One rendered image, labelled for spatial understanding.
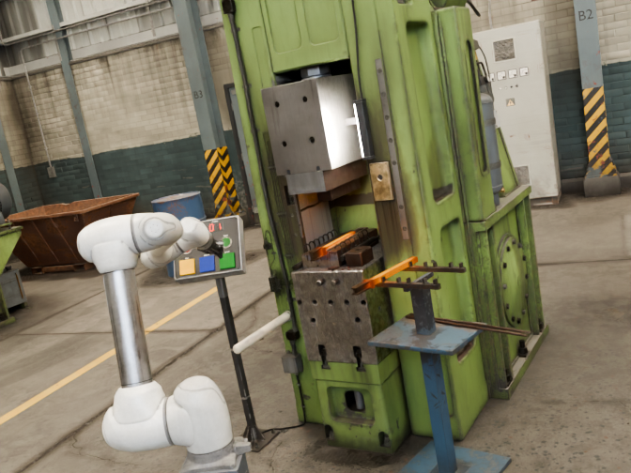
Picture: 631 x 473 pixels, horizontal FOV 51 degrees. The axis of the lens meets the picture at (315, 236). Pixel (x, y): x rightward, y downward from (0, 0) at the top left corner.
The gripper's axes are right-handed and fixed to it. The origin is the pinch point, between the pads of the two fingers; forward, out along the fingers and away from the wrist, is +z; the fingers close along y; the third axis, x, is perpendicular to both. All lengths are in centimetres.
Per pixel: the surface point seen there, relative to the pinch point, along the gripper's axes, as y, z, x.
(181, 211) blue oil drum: -159, 386, 183
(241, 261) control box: 6.9, 13.6, -1.3
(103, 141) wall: -380, 639, 433
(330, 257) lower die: 50, 10, -7
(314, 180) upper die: 49, -7, 25
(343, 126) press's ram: 65, -9, 48
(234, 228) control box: 4.5, 13.3, 15.7
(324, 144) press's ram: 56, -18, 36
